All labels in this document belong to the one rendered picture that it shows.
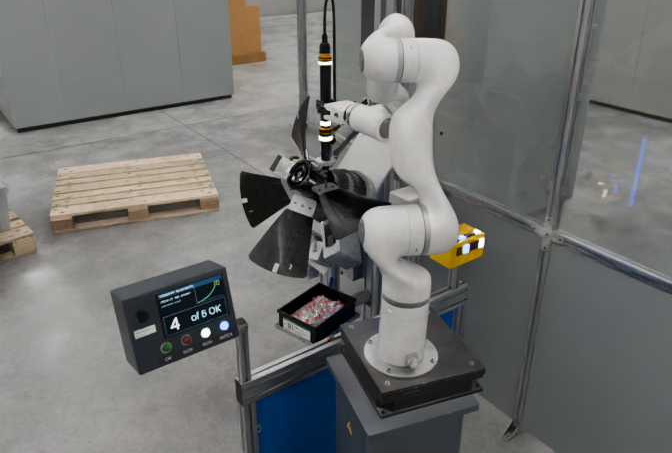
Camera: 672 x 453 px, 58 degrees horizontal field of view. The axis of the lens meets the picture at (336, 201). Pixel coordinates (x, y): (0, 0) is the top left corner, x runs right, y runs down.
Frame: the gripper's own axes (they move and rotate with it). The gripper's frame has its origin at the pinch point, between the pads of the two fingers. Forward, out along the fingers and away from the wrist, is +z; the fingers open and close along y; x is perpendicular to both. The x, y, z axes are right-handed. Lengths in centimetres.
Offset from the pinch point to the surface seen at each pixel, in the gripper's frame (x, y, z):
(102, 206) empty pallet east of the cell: -136, -16, 268
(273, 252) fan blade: -50, -21, 3
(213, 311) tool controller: -33, -63, -42
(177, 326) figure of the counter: -33, -72, -42
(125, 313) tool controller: -26, -83, -40
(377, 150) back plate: -26.1, 32.0, 11.2
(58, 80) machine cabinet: -102, 23, 543
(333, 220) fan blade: -33.6, -8.6, -16.6
